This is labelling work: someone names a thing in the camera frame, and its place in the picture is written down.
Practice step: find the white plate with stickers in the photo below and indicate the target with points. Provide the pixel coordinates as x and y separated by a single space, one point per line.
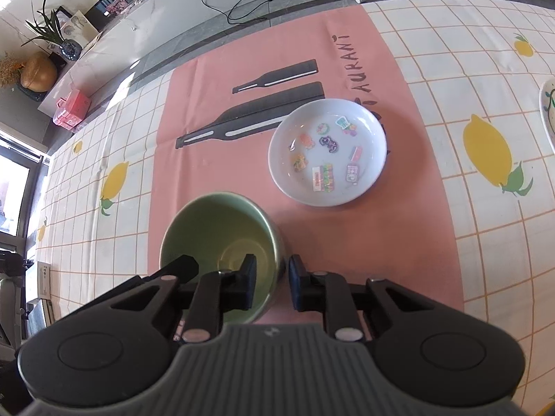
329 160

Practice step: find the pink storage box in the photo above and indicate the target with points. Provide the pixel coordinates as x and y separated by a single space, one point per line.
71 108

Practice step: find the white picture card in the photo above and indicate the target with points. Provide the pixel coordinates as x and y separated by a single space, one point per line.
80 24

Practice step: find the green ceramic bowl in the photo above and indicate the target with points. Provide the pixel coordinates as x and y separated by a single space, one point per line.
208 234

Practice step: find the golden round vase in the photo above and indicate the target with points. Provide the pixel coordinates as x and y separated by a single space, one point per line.
40 73

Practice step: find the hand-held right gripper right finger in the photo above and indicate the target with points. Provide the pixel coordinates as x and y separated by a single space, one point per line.
297 286

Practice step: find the potted plant in blue vase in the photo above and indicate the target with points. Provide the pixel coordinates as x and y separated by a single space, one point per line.
65 47

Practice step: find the white plate with leaf pattern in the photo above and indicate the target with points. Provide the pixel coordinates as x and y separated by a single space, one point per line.
548 117

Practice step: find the pink printed placemat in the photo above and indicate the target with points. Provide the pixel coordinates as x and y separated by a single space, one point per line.
243 182

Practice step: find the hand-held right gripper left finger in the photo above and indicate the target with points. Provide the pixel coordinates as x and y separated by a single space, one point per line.
248 284

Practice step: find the white marble cabinet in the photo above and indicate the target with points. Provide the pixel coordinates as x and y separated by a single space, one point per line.
173 13

